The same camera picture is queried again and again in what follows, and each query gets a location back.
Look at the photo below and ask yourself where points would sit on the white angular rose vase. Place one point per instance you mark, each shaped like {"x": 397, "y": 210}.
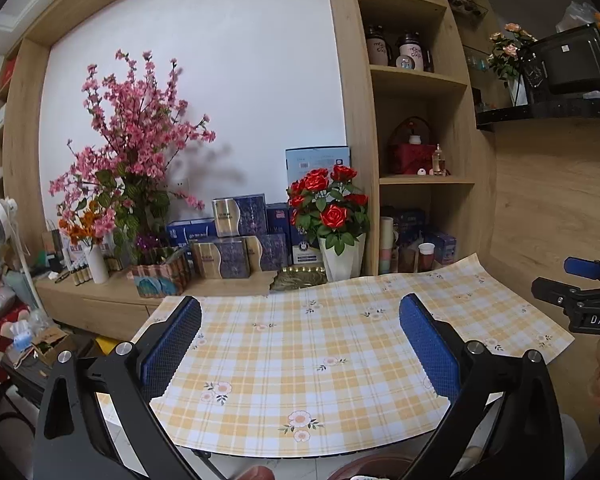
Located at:
{"x": 345, "y": 266}

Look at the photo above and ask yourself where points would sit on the lower right blue gift box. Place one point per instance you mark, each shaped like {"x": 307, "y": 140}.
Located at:
{"x": 267, "y": 252}

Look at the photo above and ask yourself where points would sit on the striped wicker basket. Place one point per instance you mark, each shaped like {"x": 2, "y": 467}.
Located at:
{"x": 169, "y": 278}

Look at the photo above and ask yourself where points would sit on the ceramic jar on shelf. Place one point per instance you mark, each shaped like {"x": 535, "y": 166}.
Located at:
{"x": 410, "y": 53}

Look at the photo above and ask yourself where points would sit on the black microwave oven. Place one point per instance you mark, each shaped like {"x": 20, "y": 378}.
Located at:
{"x": 565, "y": 64}

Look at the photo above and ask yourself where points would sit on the low wooden cabinet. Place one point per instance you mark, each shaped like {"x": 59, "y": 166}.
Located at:
{"x": 116, "y": 310}

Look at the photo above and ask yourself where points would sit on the upper blue gold gift box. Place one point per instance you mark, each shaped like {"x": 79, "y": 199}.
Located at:
{"x": 240, "y": 215}

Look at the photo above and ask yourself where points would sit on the maroon plastic trash bin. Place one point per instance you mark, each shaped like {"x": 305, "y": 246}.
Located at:
{"x": 374, "y": 466}

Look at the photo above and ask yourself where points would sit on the lower left blue gift box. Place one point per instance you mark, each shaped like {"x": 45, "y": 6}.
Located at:
{"x": 224, "y": 258}

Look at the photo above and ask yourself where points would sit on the pink rose bouquet far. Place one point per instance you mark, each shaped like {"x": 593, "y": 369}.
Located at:
{"x": 504, "y": 60}

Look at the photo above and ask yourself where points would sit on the light blue tall box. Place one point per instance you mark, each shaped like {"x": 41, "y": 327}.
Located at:
{"x": 300, "y": 161}

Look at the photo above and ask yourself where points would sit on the red rose bouquet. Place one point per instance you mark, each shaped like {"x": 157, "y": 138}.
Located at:
{"x": 326, "y": 205}

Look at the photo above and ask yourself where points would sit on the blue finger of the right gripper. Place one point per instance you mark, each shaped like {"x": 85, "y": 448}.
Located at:
{"x": 583, "y": 268}

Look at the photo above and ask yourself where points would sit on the red paper cup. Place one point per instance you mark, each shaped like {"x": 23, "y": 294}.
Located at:
{"x": 426, "y": 256}

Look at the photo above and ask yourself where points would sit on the yellow plaid floral tablecloth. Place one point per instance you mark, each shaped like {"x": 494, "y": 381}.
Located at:
{"x": 328, "y": 370}

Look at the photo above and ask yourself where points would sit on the wooden shelf unit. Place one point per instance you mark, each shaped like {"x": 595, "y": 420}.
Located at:
{"x": 458, "y": 193}

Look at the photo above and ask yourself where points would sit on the red basket on shelf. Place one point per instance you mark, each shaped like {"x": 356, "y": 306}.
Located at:
{"x": 408, "y": 149}

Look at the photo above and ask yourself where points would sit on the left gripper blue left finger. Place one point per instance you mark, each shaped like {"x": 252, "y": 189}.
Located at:
{"x": 163, "y": 346}

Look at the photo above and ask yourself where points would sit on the pink cherry blossom arrangement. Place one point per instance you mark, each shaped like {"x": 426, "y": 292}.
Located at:
{"x": 119, "y": 190}

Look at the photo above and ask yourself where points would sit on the white slim flower vase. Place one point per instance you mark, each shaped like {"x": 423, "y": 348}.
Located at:
{"x": 97, "y": 264}

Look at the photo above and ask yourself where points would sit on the white desk fan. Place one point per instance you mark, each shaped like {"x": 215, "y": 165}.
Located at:
{"x": 9, "y": 232}

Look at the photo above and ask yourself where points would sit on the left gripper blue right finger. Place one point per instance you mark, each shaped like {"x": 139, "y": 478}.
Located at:
{"x": 434, "y": 354}

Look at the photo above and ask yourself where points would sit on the stack of pastel cups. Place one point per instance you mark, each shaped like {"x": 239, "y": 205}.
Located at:
{"x": 386, "y": 243}

